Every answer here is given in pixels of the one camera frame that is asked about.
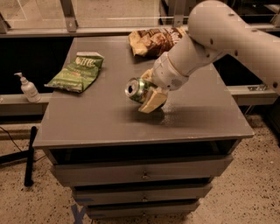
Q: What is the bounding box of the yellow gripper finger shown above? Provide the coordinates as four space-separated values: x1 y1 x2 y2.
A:
140 68 153 82
138 87 168 114

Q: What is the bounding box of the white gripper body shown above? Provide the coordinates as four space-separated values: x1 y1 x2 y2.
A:
151 52 189 91

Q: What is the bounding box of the green soda can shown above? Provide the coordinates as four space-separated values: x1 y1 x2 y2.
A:
125 78 155 103

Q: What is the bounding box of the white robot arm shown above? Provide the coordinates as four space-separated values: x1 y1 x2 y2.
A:
139 0 280 113

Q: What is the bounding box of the brown chip bag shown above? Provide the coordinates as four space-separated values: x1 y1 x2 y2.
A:
129 27 186 57

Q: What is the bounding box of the green chip bag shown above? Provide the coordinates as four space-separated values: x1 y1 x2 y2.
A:
45 52 104 93

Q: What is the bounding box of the top grey drawer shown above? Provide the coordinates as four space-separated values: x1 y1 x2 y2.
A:
51 155 233 186

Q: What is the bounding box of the grey drawer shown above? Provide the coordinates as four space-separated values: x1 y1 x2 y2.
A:
51 155 233 186
72 184 212 206
87 199 200 219

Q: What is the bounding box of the grey drawer cabinet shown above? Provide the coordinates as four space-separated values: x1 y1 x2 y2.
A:
32 32 255 221

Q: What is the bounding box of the middle grey drawer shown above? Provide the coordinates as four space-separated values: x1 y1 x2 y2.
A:
72 184 212 206

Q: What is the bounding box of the white pump bottle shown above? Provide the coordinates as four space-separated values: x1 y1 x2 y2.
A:
16 73 41 102

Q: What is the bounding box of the bottom grey drawer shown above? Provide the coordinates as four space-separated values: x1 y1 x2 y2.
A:
87 199 200 219

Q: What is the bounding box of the black stand leg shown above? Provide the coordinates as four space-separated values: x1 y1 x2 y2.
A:
0 126 37 187

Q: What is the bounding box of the blue tape cross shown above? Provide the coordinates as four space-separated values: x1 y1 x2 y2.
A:
71 204 86 224

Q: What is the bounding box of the metal railing frame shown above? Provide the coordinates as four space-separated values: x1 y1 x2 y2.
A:
0 0 280 39

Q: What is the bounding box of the black cable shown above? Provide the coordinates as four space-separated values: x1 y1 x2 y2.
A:
0 127 23 153

